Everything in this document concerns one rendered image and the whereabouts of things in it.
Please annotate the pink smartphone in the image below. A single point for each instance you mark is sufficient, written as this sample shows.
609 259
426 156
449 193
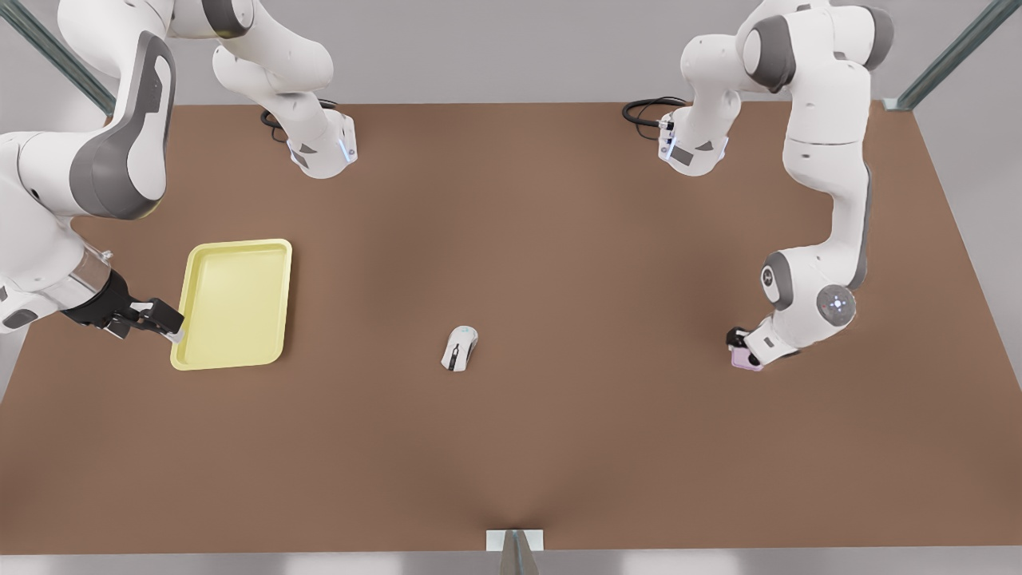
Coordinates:
746 360

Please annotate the yellow plastic tray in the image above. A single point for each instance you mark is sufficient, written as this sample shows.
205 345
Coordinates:
235 305

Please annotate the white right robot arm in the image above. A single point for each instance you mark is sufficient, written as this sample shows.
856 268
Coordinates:
120 152

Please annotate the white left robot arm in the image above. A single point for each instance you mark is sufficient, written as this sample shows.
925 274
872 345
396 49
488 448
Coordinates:
822 160

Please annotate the white computer mouse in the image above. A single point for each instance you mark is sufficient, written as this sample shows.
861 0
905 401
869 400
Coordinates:
459 348

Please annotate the silver frame post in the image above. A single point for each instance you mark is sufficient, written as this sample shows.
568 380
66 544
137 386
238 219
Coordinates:
950 56
516 553
60 56

